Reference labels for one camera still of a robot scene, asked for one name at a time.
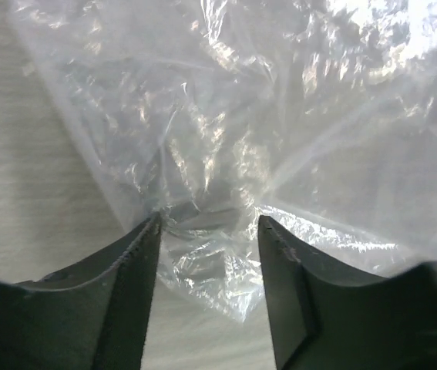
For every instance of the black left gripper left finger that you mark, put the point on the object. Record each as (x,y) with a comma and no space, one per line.
(93,314)

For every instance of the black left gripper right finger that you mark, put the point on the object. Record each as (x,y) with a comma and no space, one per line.
(326,314)

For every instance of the clear zip top bag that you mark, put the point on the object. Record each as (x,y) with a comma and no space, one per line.
(320,114)

